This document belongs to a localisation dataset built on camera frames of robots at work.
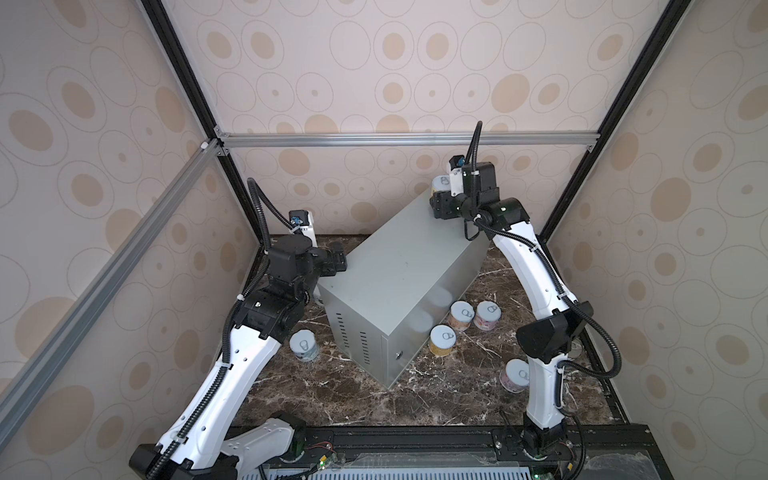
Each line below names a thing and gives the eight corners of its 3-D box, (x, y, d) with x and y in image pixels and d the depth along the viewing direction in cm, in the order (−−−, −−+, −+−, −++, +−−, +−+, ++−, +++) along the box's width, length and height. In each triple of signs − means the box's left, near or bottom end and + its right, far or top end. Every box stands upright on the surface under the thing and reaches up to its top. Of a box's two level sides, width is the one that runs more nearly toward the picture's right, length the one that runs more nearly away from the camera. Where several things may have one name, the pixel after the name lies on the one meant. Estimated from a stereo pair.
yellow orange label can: (429, 356, 91) (431, 348, 86) (427, 332, 96) (429, 323, 91) (454, 356, 91) (458, 348, 86) (451, 332, 96) (454, 323, 91)
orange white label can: (450, 331, 96) (453, 322, 91) (447, 309, 101) (449, 300, 96) (473, 331, 96) (477, 322, 91) (469, 309, 101) (472, 300, 96)
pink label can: (473, 330, 96) (478, 321, 91) (469, 310, 101) (473, 300, 96) (499, 330, 96) (504, 321, 91) (493, 310, 101) (499, 300, 96)
